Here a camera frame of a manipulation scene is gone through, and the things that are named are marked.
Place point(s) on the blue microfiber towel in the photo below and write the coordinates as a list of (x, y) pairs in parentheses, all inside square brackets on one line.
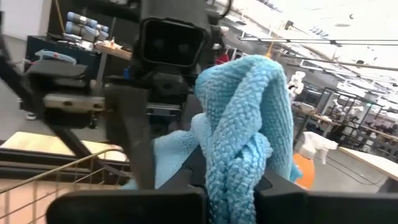
[(242, 124)]

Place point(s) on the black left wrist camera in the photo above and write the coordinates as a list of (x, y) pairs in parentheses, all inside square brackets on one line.
[(174, 43)]

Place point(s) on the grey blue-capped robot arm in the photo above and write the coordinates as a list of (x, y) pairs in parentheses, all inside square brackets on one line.
[(81, 29)]

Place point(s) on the wooden-top workbench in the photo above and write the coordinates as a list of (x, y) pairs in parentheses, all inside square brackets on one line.
[(373, 161), (317, 116)]

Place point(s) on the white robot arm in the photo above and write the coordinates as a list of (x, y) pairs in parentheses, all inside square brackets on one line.
[(354, 109), (297, 84)]

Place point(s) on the black metal station frame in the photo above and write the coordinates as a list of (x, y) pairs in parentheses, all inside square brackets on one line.
[(71, 143)]

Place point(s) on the orange spray bottle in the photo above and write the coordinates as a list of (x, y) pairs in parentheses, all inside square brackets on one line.
[(306, 171)]

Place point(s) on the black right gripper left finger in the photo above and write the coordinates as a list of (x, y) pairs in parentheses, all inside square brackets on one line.
[(124, 208)]

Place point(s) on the dark tool cabinet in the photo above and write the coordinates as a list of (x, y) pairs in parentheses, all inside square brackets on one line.
[(34, 43)]

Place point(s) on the wooden board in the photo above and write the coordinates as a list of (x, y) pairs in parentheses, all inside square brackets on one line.
[(115, 51)]

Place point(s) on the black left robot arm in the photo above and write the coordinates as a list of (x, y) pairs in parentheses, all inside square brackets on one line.
[(214, 40)]

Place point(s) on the light blue device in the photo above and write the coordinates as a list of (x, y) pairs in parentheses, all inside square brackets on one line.
[(56, 56)]

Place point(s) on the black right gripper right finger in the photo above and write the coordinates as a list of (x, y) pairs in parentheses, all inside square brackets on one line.
[(326, 208)]

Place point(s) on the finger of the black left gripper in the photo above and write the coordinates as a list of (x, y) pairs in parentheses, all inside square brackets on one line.
[(190, 112), (130, 124)]

